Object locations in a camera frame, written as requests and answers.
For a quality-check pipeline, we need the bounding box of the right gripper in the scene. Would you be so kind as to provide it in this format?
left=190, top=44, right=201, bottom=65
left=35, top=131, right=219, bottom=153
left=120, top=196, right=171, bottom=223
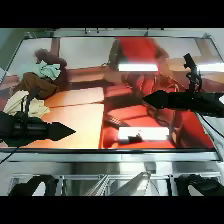
left=172, top=91, right=202, bottom=112

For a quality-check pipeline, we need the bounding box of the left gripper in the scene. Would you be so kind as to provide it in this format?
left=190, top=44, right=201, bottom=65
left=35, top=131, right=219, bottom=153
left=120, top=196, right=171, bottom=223
left=14, top=120, right=52, bottom=143

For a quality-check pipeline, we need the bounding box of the brown garment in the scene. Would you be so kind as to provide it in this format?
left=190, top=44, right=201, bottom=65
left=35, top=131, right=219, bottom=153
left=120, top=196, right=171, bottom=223
left=13, top=72, right=60, bottom=100

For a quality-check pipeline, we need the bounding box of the mint green garment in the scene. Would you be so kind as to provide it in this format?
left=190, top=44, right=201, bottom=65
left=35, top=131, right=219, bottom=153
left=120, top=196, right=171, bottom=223
left=19, top=60, right=62, bottom=81

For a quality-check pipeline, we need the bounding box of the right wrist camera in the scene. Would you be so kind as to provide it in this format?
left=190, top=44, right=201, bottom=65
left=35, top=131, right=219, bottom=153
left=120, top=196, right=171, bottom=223
left=183, top=52, right=203, bottom=94

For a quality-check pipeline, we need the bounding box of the black cable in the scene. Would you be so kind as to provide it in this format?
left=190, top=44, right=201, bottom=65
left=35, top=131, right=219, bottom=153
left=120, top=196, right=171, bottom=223
left=194, top=111, right=224, bottom=138

